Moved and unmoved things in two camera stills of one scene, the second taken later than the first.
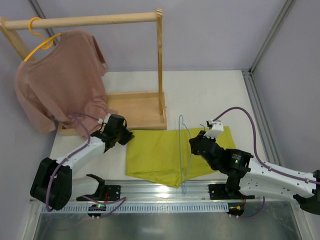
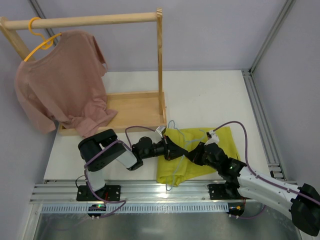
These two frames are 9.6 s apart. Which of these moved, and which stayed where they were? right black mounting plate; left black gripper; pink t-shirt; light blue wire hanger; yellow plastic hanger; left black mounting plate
Moved: left black gripper; light blue wire hanger
Stayed: pink t-shirt; right black mounting plate; yellow plastic hanger; left black mounting plate
